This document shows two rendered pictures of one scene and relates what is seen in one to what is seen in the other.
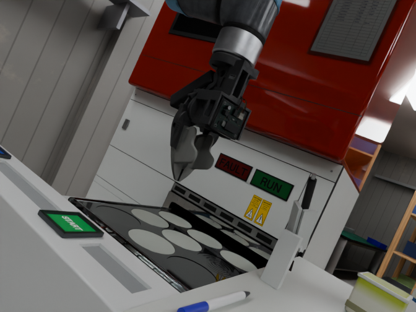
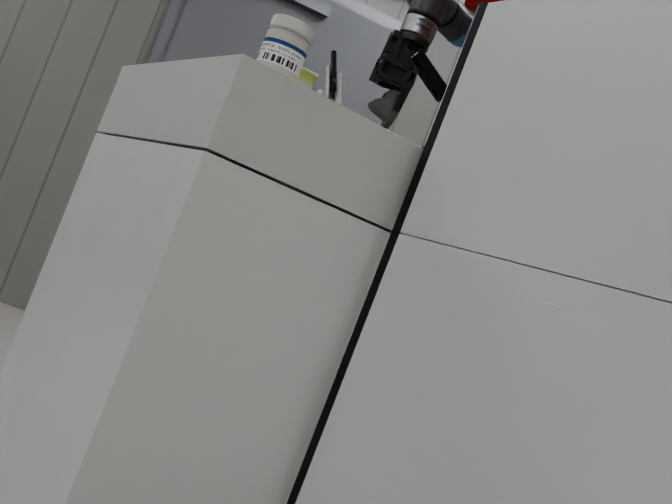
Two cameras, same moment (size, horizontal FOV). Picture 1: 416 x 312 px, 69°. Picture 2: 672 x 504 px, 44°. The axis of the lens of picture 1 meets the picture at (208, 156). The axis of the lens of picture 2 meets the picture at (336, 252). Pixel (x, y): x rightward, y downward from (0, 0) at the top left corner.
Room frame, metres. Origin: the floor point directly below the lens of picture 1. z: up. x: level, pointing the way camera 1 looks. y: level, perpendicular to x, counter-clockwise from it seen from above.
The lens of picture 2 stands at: (1.33, -1.57, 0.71)
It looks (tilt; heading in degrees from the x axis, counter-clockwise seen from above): 2 degrees up; 117
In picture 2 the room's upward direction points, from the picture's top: 21 degrees clockwise
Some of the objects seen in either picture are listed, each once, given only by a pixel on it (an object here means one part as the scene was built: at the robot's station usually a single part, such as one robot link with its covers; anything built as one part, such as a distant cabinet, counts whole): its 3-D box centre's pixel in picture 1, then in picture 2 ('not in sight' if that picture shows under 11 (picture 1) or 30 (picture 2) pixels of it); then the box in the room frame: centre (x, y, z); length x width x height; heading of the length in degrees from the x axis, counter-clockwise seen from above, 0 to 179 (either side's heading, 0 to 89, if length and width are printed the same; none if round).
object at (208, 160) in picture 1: (200, 160); (384, 108); (0.51, 0.01, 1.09); 0.06 x 0.03 x 0.09; 40
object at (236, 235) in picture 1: (216, 236); not in sight; (0.89, -0.12, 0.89); 0.44 x 0.02 x 0.10; 58
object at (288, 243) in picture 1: (291, 243); (326, 100); (0.48, -0.18, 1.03); 0.06 x 0.04 x 0.13; 148
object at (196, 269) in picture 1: (181, 240); not in sight; (0.70, -0.03, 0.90); 0.34 x 0.34 x 0.01; 58
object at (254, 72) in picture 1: (220, 98); (400, 63); (0.50, 0.02, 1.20); 0.09 x 0.08 x 0.12; 40
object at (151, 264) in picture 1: (125, 244); not in sight; (0.55, 0.07, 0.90); 0.38 x 0.01 x 0.01; 58
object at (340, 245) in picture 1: (343, 249); not in sight; (6.11, -3.26, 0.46); 2.56 x 1.02 x 0.93; 133
